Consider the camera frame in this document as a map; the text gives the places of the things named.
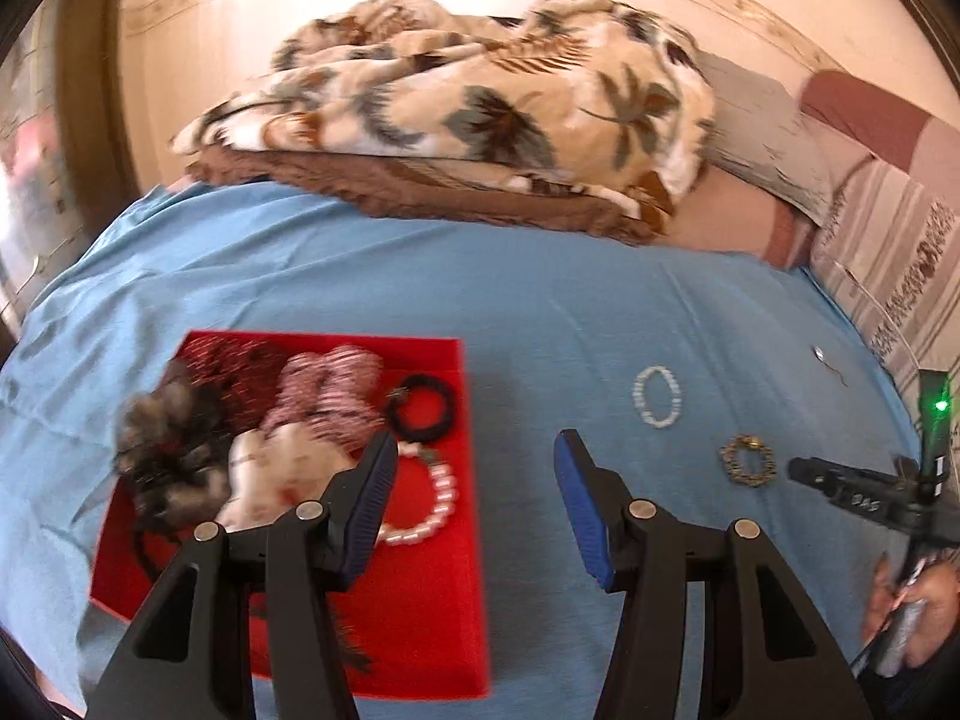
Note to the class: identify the dark red polka scrunchie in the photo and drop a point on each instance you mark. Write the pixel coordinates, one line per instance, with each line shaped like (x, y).
(242, 373)

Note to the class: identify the striped floral pillow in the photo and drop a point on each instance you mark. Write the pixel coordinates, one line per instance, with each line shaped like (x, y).
(888, 257)

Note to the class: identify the black hair claw clip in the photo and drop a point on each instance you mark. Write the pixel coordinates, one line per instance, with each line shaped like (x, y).
(352, 654)

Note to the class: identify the pink quilted mattress cover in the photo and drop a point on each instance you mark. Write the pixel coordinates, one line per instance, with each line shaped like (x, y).
(725, 215)

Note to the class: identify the blue bed cloth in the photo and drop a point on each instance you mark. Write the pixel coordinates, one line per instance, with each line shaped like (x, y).
(656, 356)

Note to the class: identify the grey-blue pillow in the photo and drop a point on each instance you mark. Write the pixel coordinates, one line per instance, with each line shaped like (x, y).
(759, 137)

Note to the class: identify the floral leaf blanket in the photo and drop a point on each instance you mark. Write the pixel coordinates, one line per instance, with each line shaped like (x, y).
(585, 99)

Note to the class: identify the person right hand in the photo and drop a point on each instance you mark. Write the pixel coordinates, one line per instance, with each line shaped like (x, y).
(936, 590)

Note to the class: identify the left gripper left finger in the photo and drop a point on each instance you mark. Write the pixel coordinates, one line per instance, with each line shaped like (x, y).
(186, 653)

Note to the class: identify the red tray box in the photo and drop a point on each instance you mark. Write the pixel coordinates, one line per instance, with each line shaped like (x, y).
(418, 611)

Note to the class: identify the white dotted scrunchie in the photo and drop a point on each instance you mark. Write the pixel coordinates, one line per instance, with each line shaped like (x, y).
(270, 473)

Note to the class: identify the red plaid scrunchie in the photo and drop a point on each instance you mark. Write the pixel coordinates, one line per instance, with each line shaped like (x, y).
(329, 395)

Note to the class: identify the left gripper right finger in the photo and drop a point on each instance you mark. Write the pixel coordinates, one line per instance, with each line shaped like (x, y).
(767, 653)

